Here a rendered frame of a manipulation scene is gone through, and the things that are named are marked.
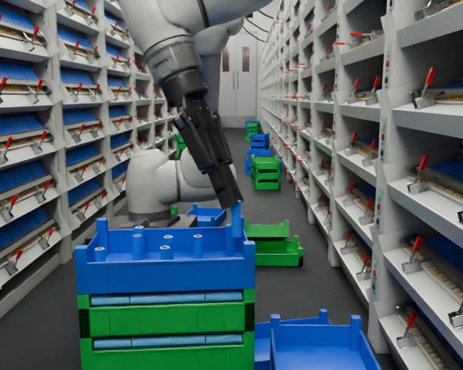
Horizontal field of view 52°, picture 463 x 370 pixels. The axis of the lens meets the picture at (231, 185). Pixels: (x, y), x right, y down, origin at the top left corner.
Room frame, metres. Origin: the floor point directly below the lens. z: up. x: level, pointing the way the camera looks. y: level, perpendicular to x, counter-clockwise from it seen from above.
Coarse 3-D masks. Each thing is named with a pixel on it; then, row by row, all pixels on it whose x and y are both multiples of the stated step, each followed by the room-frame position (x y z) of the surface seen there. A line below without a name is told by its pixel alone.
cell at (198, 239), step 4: (196, 236) 0.85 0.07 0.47; (200, 236) 0.85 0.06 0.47; (196, 240) 0.84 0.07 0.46; (200, 240) 0.85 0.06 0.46; (196, 244) 0.84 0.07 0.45; (200, 244) 0.85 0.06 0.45; (196, 248) 0.84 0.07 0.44; (200, 248) 0.85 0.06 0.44; (196, 252) 0.84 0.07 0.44; (200, 252) 0.85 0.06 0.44; (196, 256) 0.84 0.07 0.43; (200, 256) 0.84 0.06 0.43
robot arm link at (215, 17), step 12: (204, 0) 0.82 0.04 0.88; (216, 0) 0.82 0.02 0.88; (228, 0) 0.83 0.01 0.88; (240, 0) 0.83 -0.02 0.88; (252, 0) 0.84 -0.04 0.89; (264, 0) 0.86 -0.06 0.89; (216, 12) 0.83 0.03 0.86; (228, 12) 0.84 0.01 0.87; (240, 12) 0.85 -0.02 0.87; (216, 24) 0.87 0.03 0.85
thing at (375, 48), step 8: (384, 16) 1.33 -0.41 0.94; (384, 24) 1.33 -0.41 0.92; (368, 32) 1.93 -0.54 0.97; (384, 32) 1.33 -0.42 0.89; (344, 40) 1.93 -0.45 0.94; (376, 40) 1.42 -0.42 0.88; (384, 40) 1.34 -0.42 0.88; (344, 48) 1.93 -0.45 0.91; (360, 48) 1.61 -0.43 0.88; (368, 48) 1.52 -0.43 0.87; (376, 48) 1.44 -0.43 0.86; (344, 56) 1.87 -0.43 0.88; (352, 56) 1.75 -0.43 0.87; (360, 56) 1.64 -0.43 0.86; (368, 56) 1.54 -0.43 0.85; (344, 64) 1.91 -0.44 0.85
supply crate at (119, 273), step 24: (96, 240) 0.90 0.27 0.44; (120, 240) 0.94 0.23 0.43; (144, 240) 0.94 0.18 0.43; (192, 240) 0.95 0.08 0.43; (216, 240) 0.95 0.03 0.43; (240, 240) 0.94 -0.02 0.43; (96, 264) 0.74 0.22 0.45; (120, 264) 0.74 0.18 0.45; (144, 264) 0.75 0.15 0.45; (168, 264) 0.75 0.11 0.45; (192, 264) 0.75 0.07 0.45; (216, 264) 0.76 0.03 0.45; (240, 264) 0.76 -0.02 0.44; (96, 288) 0.74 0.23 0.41; (120, 288) 0.74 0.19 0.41; (144, 288) 0.75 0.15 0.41; (168, 288) 0.75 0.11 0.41; (192, 288) 0.75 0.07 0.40; (216, 288) 0.76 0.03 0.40; (240, 288) 0.76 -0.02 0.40
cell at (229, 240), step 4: (228, 228) 0.92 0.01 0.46; (228, 232) 0.92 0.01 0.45; (228, 236) 0.92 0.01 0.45; (228, 240) 0.92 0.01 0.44; (232, 240) 0.92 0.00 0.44; (228, 244) 0.92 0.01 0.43; (232, 244) 0.92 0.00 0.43; (228, 248) 0.92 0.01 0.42; (232, 248) 0.92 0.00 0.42; (228, 252) 0.92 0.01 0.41; (232, 252) 0.92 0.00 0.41
